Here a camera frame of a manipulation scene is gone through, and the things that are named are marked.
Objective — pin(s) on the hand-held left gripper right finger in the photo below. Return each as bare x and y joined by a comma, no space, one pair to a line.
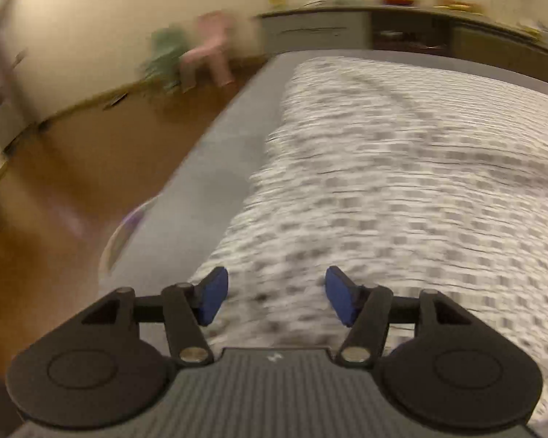
340,296

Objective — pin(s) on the yellow plate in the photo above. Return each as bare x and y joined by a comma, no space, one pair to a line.
455,5

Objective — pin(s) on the white grey checkered blanket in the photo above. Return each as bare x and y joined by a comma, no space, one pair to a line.
392,169

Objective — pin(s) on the flat dark floor item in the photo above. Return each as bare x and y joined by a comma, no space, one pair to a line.
115,101

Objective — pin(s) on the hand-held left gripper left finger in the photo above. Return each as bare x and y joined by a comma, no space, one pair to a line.
213,295

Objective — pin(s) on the white purple round item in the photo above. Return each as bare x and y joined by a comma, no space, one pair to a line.
123,232

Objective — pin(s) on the green plastic chair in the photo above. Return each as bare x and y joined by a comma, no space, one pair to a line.
166,48

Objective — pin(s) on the beige counter cabinet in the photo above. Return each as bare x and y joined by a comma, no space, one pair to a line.
493,45

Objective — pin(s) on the grey drawer cabinet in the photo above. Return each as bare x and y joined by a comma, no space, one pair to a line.
315,32

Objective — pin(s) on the pink plastic chair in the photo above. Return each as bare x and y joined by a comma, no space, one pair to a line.
208,48

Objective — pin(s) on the grey bed mattress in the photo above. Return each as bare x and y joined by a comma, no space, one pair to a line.
219,159

